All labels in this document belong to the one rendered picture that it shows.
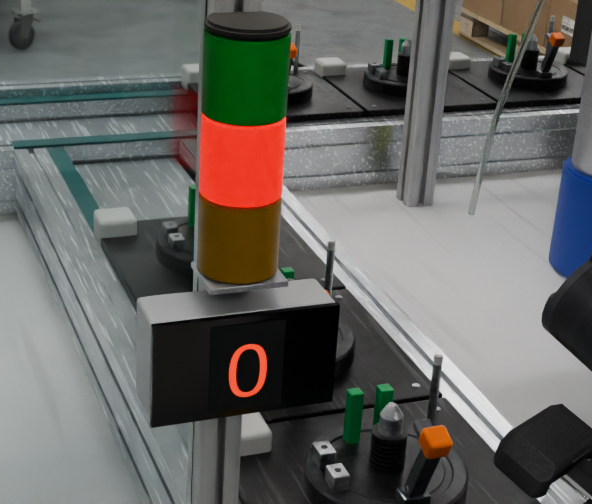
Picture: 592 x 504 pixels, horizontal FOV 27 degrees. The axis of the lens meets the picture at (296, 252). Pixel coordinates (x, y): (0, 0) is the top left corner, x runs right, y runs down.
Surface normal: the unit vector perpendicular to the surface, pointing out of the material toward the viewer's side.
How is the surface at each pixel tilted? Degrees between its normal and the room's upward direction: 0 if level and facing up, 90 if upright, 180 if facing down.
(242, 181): 90
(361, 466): 0
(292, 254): 0
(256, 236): 90
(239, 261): 90
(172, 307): 0
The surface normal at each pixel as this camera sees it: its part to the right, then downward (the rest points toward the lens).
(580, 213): -0.77, 0.22
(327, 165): 0.35, 0.40
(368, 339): 0.06, -0.91
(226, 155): -0.32, 0.37
